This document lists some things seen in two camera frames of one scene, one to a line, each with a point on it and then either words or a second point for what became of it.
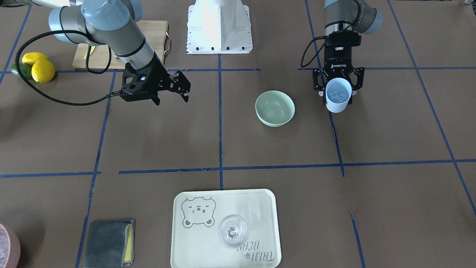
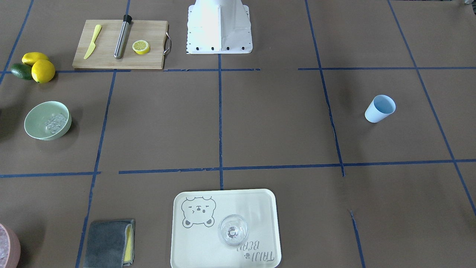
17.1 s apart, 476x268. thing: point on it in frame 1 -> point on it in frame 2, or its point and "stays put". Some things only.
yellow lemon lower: (43, 71) stays put
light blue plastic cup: (338, 93) -> (382, 106)
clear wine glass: (233, 229) stays put
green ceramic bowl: (275, 108) -> (48, 121)
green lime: (25, 69) stays put
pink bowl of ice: (10, 249) stays put
